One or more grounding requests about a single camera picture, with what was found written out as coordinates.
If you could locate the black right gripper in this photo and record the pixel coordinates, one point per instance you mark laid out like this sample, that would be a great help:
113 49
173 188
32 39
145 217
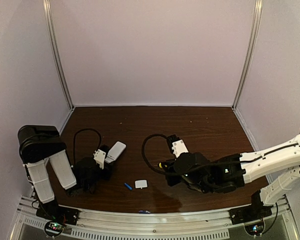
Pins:
170 171

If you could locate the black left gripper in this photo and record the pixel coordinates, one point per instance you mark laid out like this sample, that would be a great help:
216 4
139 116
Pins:
106 170

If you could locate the white remote control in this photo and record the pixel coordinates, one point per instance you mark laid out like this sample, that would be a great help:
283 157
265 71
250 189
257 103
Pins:
114 153

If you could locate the white battery cover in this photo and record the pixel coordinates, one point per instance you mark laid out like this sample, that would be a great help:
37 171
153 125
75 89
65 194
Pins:
141 184

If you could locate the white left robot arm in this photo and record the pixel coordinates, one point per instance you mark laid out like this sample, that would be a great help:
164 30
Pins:
41 145

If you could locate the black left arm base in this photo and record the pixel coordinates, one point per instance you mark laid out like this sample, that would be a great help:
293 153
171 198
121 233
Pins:
58 217

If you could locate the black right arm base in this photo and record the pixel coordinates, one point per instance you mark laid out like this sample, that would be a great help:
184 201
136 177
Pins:
252 216

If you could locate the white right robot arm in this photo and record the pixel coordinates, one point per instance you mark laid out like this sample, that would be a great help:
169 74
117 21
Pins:
283 157

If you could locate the blue battery in remote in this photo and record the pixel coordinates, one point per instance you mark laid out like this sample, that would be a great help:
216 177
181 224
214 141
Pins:
128 186

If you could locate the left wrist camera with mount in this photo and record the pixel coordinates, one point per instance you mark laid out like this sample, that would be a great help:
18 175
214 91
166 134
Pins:
99 156

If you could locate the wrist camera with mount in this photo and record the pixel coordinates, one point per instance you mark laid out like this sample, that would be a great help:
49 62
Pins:
99 156
176 145

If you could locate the aluminium front rail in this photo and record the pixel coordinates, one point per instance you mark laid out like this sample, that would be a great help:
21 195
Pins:
201 225

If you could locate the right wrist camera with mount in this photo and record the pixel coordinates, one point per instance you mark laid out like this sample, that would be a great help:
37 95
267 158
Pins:
176 145

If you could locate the right aluminium corner post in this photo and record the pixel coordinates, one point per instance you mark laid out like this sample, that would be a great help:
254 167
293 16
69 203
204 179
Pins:
254 32

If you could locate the aluminium corner post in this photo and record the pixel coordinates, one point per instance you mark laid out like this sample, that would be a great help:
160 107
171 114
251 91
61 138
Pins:
254 32
55 52

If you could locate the left aluminium corner post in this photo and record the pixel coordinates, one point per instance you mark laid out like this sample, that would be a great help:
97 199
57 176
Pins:
55 52

